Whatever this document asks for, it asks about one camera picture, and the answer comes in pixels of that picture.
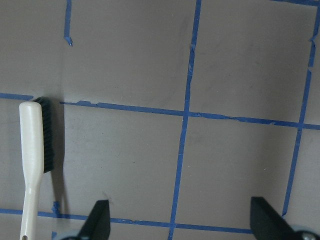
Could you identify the white brush black bristles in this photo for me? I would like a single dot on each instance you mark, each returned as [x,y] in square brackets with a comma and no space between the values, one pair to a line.
[37,157]

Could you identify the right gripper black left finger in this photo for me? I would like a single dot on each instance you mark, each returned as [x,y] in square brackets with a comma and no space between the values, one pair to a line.
[98,224]

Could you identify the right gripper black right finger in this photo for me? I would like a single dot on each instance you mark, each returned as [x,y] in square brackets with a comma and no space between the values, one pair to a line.
[267,224]

